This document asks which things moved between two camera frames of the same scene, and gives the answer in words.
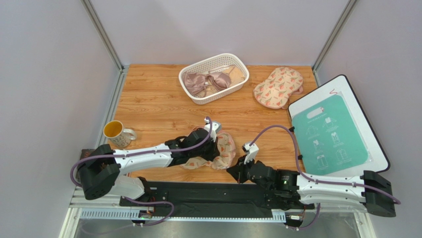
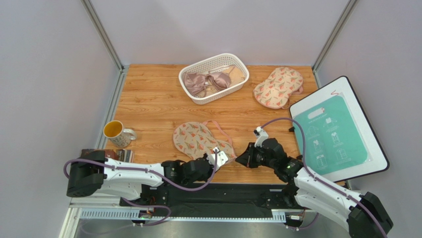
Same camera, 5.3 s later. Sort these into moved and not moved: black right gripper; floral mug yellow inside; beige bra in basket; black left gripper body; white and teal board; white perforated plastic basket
Moved: black left gripper body; black right gripper
Not moved: beige bra in basket; white and teal board; white perforated plastic basket; floral mug yellow inside
